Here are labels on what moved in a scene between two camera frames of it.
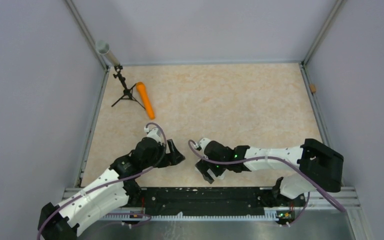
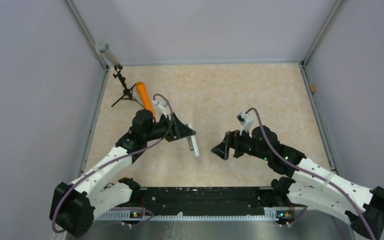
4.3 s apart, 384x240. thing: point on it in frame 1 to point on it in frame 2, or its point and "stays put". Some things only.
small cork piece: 313,88 stays put
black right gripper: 203,166 to 232,139
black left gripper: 169,159 to 177,130
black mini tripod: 127,94 stays put
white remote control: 222,176 to 194,143
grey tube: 102,47 stays put
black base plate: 176,199 stays put
